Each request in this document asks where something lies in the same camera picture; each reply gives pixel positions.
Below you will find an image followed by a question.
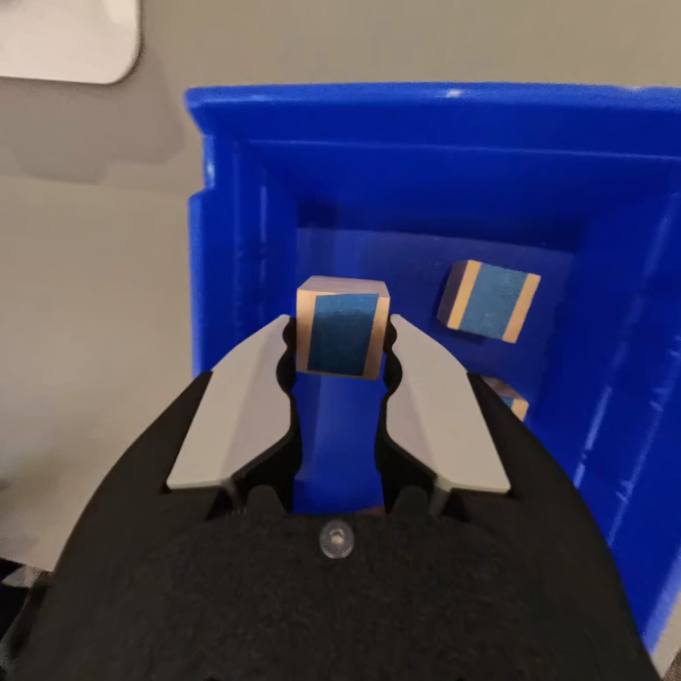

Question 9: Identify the blue plastic bin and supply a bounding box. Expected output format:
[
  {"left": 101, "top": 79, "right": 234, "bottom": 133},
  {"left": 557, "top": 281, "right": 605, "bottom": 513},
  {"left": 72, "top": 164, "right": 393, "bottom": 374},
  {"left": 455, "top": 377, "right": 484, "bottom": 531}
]
[{"left": 183, "top": 82, "right": 681, "bottom": 655}]

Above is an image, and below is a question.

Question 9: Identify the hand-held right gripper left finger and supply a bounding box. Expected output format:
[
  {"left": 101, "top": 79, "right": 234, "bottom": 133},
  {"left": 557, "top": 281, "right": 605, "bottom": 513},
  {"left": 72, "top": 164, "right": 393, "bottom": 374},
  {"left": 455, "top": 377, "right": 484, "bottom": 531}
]
[{"left": 166, "top": 315, "right": 303, "bottom": 514}]

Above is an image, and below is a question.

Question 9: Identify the wooden cube with blue stripe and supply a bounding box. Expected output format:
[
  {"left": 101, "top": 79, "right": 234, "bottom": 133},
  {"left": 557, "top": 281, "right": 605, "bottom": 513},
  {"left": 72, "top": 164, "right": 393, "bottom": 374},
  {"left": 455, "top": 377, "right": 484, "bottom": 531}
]
[
  {"left": 295, "top": 276, "right": 392, "bottom": 381},
  {"left": 436, "top": 260, "right": 542, "bottom": 344},
  {"left": 481, "top": 377, "right": 530, "bottom": 423}
]

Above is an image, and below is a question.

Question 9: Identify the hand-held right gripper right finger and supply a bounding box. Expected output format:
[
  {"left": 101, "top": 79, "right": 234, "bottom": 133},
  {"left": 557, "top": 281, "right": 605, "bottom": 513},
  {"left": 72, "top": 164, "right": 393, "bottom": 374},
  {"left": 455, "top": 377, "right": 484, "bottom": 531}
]
[{"left": 375, "top": 314, "right": 513, "bottom": 516}]

